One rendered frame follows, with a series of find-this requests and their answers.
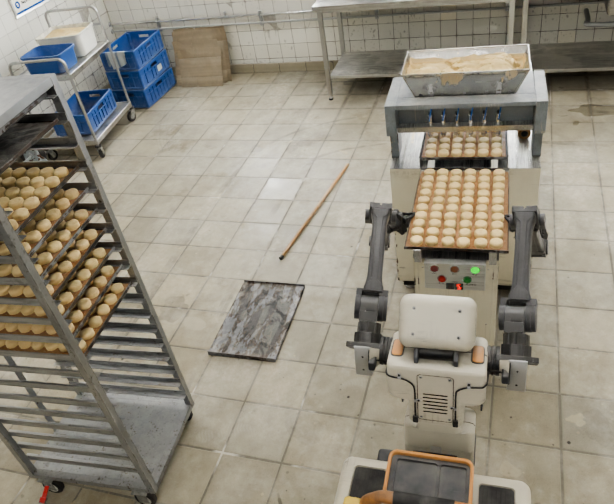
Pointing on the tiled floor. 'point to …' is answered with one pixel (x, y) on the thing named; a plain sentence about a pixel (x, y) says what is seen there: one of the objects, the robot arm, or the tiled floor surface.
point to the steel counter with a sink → (602, 58)
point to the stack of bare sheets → (258, 321)
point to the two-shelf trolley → (77, 91)
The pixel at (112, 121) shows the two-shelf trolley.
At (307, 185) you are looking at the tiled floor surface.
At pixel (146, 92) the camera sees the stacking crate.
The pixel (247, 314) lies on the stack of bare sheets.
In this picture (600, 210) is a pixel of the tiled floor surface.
